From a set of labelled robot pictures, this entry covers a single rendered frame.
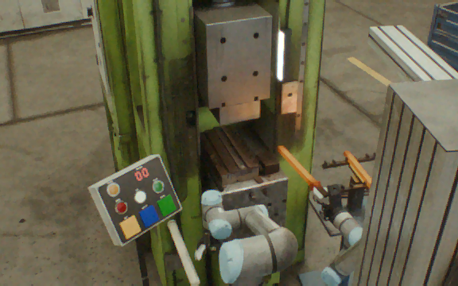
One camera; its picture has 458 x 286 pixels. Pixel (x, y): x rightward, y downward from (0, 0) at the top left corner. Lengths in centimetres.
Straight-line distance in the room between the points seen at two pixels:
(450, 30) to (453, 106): 507
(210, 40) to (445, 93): 127
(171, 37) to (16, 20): 533
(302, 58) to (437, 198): 169
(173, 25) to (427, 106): 143
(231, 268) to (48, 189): 298
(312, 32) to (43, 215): 247
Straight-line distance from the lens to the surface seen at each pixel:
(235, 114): 235
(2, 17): 745
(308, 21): 248
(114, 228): 220
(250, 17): 219
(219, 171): 254
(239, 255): 145
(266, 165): 259
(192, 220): 283
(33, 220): 401
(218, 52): 218
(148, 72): 229
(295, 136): 275
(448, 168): 92
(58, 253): 369
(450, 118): 99
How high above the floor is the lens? 249
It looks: 33 degrees down
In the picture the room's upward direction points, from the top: 1 degrees counter-clockwise
